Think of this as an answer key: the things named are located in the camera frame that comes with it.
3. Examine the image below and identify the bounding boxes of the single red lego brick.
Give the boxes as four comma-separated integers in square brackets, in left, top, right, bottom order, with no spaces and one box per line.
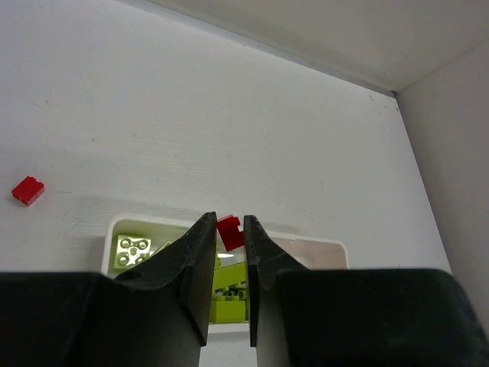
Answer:
[11,176,45,206]

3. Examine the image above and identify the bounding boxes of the lime green 2x2 lego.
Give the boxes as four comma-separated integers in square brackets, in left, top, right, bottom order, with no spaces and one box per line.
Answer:
[112,235,151,269]

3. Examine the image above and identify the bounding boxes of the white three-compartment tray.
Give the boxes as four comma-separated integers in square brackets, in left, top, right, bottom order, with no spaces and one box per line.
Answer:
[99,213,348,336]

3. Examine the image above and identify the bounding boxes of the red notched lego piece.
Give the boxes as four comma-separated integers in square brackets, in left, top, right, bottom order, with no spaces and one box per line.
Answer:
[216,215,244,252]

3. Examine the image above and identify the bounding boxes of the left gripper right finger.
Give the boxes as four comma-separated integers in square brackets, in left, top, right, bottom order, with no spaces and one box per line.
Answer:
[244,215,488,366]

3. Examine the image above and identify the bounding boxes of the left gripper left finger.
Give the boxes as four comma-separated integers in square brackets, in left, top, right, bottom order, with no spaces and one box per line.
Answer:
[1,212,217,366]

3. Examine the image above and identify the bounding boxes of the lime green 2x4 lego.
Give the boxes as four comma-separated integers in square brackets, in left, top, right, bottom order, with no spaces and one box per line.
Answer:
[209,245,248,324]

